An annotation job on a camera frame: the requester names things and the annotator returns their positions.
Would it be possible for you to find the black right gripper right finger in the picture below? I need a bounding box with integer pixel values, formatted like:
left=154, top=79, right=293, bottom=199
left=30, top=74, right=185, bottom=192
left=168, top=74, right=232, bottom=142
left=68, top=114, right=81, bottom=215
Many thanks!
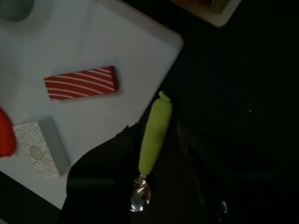
left=173, top=121, right=281, bottom=224

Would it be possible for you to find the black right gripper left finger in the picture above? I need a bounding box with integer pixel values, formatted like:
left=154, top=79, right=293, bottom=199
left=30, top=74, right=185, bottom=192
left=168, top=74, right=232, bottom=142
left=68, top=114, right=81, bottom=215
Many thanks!
left=56, top=123, right=144, bottom=224

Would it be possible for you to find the spoon with green handle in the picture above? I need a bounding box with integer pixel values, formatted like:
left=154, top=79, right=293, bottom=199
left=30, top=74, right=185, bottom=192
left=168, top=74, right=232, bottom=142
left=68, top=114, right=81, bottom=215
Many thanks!
left=128, top=90, right=173, bottom=213

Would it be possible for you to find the speckled white grey block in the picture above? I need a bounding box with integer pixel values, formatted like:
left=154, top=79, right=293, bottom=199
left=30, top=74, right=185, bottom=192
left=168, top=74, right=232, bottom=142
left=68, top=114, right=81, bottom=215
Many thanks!
left=11, top=116, right=72, bottom=179

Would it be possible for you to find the orange-red toy food piece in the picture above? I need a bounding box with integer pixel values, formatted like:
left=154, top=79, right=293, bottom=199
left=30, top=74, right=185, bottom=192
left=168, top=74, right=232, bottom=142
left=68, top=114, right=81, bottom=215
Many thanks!
left=0, top=107, right=17, bottom=158

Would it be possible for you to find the red white striped block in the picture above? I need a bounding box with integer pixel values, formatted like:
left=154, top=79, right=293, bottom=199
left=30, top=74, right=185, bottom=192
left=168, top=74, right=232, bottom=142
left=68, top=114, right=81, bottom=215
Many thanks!
left=41, top=65, right=120, bottom=102

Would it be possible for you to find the wooden box with slot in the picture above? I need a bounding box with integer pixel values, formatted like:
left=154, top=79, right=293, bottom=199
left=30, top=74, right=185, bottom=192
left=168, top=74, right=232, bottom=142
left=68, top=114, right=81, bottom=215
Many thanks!
left=169, top=0, right=242, bottom=29

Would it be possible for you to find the grey rounded toy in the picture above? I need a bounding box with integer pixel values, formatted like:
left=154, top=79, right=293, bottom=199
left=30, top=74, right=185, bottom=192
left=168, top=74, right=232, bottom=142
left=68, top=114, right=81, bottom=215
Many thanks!
left=0, top=0, right=34, bottom=23

